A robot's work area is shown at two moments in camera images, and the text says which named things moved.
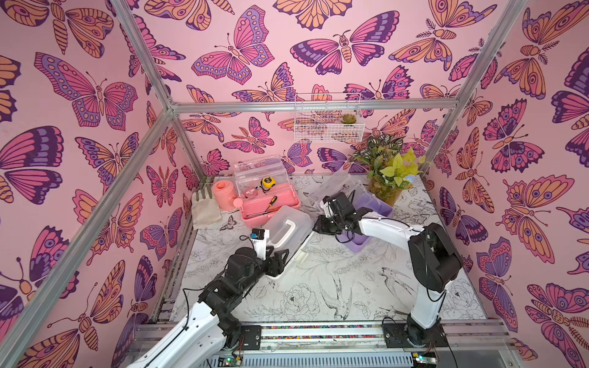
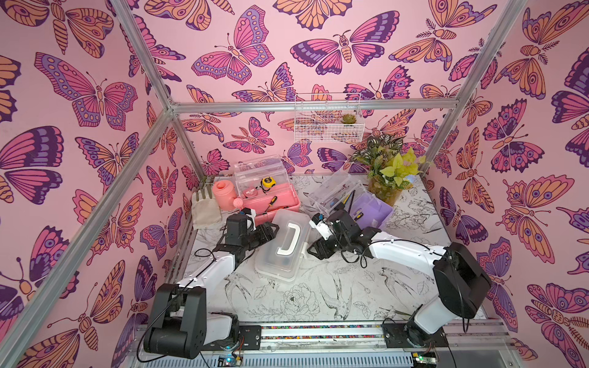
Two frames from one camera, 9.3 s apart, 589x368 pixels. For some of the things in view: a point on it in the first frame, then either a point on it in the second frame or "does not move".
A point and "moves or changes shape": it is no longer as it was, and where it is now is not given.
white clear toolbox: [289, 228] moves or changes shape
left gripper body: [268, 262] → [255, 239]
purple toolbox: [347, 203] does not move
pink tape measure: [251, 192] does not move
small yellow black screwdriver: [271, 202] does not move
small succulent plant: [348, 119] does not move
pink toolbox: [264, 188] does not move
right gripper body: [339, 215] → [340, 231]
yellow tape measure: [268, 182] does not move
